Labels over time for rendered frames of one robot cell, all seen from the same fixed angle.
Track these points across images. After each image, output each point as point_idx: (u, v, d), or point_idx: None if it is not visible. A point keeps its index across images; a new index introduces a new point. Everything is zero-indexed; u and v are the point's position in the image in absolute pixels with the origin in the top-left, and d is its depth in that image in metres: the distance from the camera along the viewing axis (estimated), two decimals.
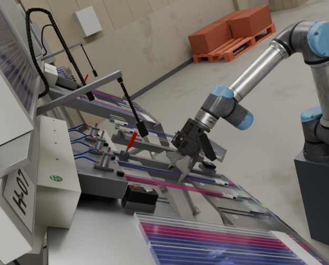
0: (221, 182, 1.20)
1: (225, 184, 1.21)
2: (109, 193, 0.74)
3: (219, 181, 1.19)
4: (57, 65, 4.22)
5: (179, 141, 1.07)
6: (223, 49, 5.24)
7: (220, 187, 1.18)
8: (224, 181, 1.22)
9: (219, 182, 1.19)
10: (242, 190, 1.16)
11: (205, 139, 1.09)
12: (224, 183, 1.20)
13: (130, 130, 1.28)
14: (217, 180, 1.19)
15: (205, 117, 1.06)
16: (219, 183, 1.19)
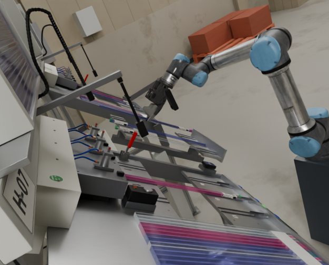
0: (183, 128, 1.62)
1: (186, 130, 1.63)
2: (109, 193, 0.74)
3: (182, 128, 1.62)
4: (57, 65, 4.22)
5: (150, 94, 1.50)
6: (223, 49, 5.24)
7: (220, 187, 1.18)
8: (186, 128, 1.64)
9: (182, 128, 1.62)
10: (242, 190, 1.16)
11: (169, 93, 1.51)
12: (186, 129, 1.63)
13: (130, 130, 1.28)
14: (180, 126, 1.62)
15: (168, 77, 1.49)
16: (182, 129, 1.62)
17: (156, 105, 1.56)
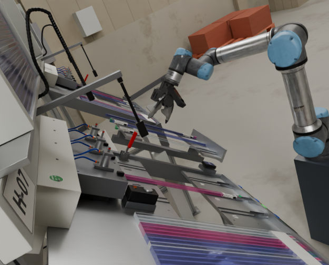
0: (187, 135, 1.64)
1: (191, 136, 1.65)
2: (109, 193, 0.74)
3: (186, 134, 1.64)
4: (57, 65, 4.22)
5: None
6: None
7: (220, 187, 1.18)
8: (190, 135, 1.66)
9: (186, 135, 1.64)
10: (242, 190, 1.16)
11: (169, 88, 1.42)
12: (190, 136, 1.65)
13: (130, 130, 1.28)
14: (184, 134, 1.64)
15: (166, 72, 1.43)
16: (186, 136, 1.64)
17: (170, 106, 1.48)
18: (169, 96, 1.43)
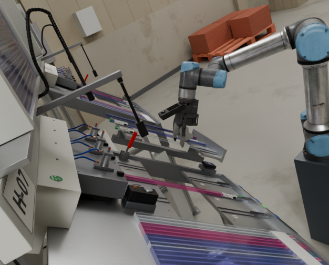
0: None
1: None
2: (109, 193, 0.74)
3: None
4: (57, 65, 4.22)
5: None
6: (223, 49, 5.24)
7: (220, 187, 1.18)
8: None
9: None
10: (242, 190, 1.16)
11: None
12: None
13: (130, 130, 1.28)
14: None
15: None
16: None
17: (181, 125, 1.33)
18: (177, 113, 1.36)
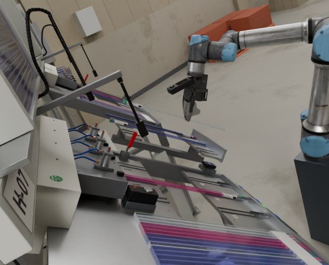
0: (187, 135, 1.64)
1: (191, 136, 1.65)
2: (109, 193, 0.74)
3: (186, 134, 1.64)
4: (57, 65, 4.22)
5: None
6: None
7: (220, 187, 1.18)
8: (190, 135, 1.66)
9: (186, 135, 1.64)
10: (242, 190, 1.16)
11: None
12: (190, 136, 1.65)
13: (139, 104, 1.26)
14: (184, 134, 1.64)
15: None
16: (186, 136, 1.64)
17: (188, 101, 1.32)
18: (186, 88, 1.34)
